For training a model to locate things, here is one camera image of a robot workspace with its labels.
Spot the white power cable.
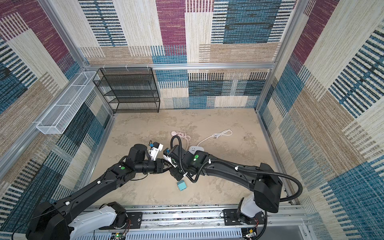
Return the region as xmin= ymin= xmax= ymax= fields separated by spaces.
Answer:
xmin=196 ymin=129 xmax=233 ymax=147

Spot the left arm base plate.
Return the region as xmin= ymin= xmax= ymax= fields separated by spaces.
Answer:
xmin=99 ymin=212 xmax=143 ymax=230

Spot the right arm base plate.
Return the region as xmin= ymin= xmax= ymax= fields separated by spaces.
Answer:
xmin=221 ymin=209 xmax=266 ymax=226

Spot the aluminium mounting rail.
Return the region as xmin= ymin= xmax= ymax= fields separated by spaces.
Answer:
xmin=53 ymin=203 xmax=307 ymax=240

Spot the black corrugated cable hose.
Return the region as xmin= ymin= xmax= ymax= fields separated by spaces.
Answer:
xmin=169 ymin=134 xmax=304 ymax=240

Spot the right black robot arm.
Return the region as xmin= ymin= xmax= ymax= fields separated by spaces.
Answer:
xmin=164 ymin=147 xmax=283 ymax=213

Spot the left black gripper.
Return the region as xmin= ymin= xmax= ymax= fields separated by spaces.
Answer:
xmin=135 ymin=158 xmax=174 ymax=174

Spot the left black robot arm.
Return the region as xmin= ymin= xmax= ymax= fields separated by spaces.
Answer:
xmin=26 ymin=144 xmax=166 ymax=240

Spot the black wire mesh shelf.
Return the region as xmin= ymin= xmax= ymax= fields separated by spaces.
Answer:
xmin=93 ymin=67 xmax=161 ymax=114

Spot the teal plug adapter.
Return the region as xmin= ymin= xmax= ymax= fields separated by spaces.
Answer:
xmin=177 ymin=180 xmax=187 ymax=191

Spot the white square power strip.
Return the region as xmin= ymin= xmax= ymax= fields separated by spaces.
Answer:
xmin=189 ymin=146 xmax=205 ymax=154

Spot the white wire mesh basket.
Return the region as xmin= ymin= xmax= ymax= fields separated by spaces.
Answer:
xmin=36 ymin=72 xmax=96 ymax=135

